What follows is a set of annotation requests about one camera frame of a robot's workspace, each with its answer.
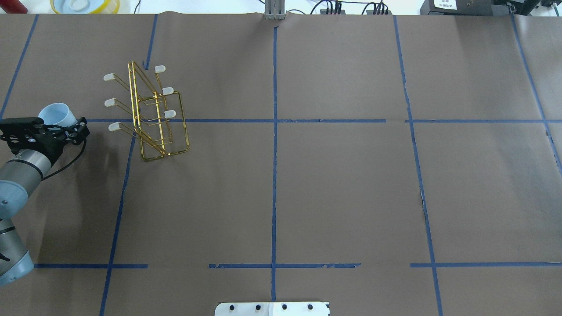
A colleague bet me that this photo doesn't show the light blue plastic cup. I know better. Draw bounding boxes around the light blue plastic cup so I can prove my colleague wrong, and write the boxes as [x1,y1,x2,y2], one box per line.
[38,103,78,127]

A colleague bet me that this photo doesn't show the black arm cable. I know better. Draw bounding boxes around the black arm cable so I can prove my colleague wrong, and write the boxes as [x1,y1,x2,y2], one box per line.
[42,136,88,181]

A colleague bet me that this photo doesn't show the aluminium frame post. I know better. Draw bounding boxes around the aluminium frame post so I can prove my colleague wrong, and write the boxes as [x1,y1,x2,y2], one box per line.
[261,0,286,20]

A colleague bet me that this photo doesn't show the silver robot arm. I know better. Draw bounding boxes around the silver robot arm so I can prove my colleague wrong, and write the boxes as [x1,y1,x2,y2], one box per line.
[0,117,90,286]

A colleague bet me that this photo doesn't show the gold wire cup holder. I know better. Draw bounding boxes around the gold wire cup holder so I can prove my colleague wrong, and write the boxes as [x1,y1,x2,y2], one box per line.
[103,61,191,162]

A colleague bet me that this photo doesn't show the red cylinder bottle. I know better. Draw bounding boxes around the red cylinder bottle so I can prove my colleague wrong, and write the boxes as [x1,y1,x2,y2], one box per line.
[0,0,28,14]

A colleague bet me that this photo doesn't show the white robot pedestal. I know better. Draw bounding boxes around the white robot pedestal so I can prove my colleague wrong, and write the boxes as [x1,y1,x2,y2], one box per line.
[214,302,331,316]

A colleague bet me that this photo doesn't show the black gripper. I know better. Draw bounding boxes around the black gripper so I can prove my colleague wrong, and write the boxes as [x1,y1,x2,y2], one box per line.
[0,117,90,164]

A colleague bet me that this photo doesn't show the black computer box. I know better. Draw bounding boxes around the black computer box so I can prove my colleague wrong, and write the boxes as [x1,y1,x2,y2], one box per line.
[420,0,512,16]

